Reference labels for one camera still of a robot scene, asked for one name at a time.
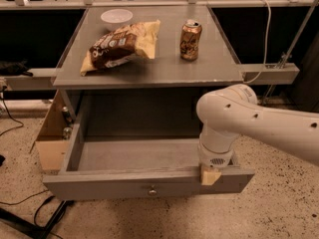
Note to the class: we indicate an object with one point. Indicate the black cloth object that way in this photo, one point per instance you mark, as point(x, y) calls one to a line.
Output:
point(14, 69)

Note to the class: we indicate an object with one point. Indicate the black stand base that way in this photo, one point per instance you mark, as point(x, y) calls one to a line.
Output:
point(31, 229)

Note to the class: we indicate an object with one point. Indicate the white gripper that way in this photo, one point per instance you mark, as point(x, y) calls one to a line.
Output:
point(215, 158)

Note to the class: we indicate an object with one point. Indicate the grey metal rail frame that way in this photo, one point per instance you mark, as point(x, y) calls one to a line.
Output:
point(252, 74)

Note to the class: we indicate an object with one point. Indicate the small bottle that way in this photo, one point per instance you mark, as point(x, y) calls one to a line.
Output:
point(67, 131)

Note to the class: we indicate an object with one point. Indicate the brown chip bag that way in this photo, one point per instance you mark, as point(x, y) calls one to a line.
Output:
point(120, 46)

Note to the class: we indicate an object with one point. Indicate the white bowl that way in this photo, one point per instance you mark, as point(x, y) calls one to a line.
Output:
point(116, 18)

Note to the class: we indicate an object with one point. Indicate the gold soda can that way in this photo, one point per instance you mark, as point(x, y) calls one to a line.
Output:
point(189, 40)

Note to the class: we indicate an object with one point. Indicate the grey drawer cabinet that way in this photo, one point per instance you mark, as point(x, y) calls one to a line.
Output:
point(214, 66)

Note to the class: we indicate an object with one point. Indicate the grey top drawer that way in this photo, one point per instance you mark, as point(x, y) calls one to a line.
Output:
point(137, 148)

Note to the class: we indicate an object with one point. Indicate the cardboard box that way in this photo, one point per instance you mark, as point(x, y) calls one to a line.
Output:
point(50, 143)

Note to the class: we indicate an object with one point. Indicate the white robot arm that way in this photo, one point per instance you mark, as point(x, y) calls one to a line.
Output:
point(233, 111)

